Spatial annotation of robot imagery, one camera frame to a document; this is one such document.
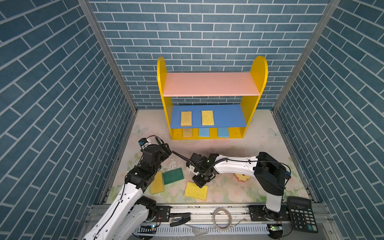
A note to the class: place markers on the aluminium front rail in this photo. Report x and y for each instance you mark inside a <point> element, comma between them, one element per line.
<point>237,219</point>

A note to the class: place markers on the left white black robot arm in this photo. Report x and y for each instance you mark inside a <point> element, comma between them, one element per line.
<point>131,208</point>

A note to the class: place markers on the yellow smiley face sponge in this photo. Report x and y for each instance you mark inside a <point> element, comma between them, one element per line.
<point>242,178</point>

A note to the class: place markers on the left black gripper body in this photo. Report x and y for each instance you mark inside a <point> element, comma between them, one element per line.
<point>163,153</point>

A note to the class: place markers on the yellow shelf with coloured boards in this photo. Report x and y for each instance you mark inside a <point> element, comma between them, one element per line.
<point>247,85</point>

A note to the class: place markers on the blue sponge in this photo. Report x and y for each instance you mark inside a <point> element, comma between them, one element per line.
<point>223,133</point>
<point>204,132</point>

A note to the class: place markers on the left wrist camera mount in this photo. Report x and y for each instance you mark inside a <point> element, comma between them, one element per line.
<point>144,142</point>

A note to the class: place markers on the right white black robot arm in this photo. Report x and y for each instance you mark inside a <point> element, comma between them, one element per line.
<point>271,175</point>

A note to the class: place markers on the green scouring pad sponge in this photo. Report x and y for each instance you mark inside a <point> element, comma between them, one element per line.
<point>173,176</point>

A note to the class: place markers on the black desk calculator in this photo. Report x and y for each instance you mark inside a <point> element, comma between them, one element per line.
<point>301,215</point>

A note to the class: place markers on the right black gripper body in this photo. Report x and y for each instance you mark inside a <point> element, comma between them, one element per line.
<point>201,171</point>

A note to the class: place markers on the black stapler on rail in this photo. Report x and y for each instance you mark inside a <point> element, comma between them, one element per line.
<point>178,219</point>

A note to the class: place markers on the pale yellow orange-backed sponge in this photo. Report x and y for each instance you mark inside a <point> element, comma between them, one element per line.
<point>187,133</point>

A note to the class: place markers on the bright yellow sponge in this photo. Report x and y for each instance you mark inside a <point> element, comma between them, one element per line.
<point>195,192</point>
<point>207,118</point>

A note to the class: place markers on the yellow sponge far left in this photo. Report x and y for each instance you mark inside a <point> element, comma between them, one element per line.
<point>157,186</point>

